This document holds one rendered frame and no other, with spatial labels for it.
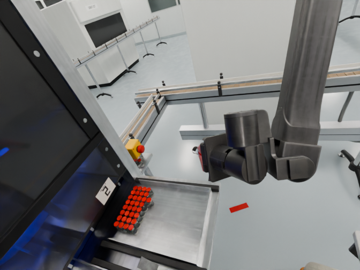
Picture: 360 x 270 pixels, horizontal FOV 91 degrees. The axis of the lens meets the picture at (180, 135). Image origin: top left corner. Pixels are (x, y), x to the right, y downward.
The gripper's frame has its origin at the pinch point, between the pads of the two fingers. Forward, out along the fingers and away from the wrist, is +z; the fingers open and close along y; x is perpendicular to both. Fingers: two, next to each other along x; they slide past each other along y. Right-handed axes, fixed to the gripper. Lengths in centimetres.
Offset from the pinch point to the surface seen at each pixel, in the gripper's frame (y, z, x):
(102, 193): -13.5, 28.6, 29.5
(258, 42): 58, 79, -108
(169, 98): 23, 94, -25
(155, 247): -33.2, 15.7, 15.7
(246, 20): 75, 78, -96
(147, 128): 4, 74, 0
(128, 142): 1.0, 47.6, 15.3
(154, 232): -30.6, 19.9, 14.4
